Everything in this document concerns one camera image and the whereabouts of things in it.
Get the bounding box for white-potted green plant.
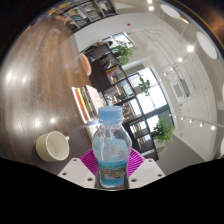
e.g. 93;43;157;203
138;77;152;96

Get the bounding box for tall wall bookshelf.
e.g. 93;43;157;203
46;0;118;29

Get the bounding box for small bushy potted plant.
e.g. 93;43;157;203
113;44;134;66

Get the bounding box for row of orange chairs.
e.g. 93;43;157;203
53;14;93;77

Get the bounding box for cream ceramic mug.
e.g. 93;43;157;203
35;130;71;163

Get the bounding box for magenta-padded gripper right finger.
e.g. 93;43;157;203
127;148;166;190

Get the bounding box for clear blue-capped water bottle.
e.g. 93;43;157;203
92;105;133;190

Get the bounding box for large dark-potted green plant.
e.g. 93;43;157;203
153;117;175;145

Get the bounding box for ceiling air conditioner cassette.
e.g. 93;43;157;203
171;78;191;99

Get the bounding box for dark open shelf unit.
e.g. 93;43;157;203
81;43;161;161

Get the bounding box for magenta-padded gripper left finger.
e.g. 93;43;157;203
57;148;99;190

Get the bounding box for ceiling track spotlights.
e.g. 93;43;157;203
146;0;218;132

